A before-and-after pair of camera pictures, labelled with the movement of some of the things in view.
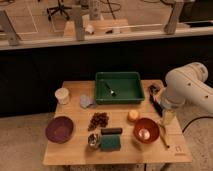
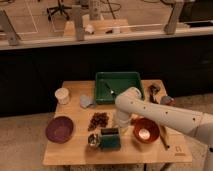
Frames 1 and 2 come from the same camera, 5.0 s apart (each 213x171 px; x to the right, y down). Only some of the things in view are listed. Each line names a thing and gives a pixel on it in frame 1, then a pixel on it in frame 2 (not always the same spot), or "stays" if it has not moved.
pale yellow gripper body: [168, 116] to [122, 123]
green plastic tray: [128, 87] stays
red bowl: [146, 131] stays
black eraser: [111, 131] stays
